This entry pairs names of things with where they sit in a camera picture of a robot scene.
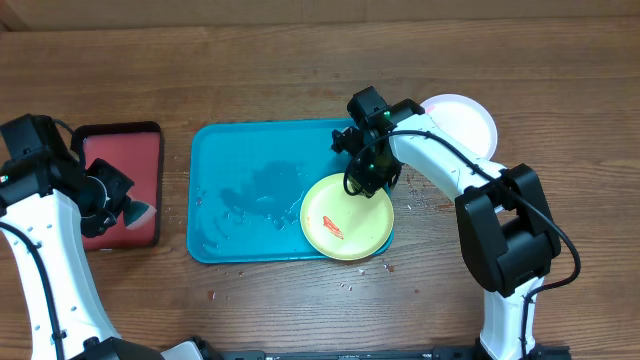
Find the dark green sponge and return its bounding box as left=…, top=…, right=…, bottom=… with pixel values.
left=122, top=197, right=156, bottom=230

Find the green rimmed plate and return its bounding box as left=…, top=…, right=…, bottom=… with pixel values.
left=300, top=173, right=395, bottom=261

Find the white plate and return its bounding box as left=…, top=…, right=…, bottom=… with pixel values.
left=421, top=94, right=498, bottom=160

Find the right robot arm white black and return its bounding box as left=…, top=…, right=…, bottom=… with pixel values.
left=332, top=86, right=581, bottom=359

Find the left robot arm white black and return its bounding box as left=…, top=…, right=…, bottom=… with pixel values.
left=1, top=114, right=162, bottom=359

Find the black tray with red liquid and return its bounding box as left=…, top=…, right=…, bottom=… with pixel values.
left=71, top=121, right=164, bottom=251

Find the teal plastic tray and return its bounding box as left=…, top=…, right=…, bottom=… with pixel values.
left=186, top=119, right=353, bottom=264

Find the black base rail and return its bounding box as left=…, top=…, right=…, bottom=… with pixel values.
left=159, top=337, right=572, bottom=360

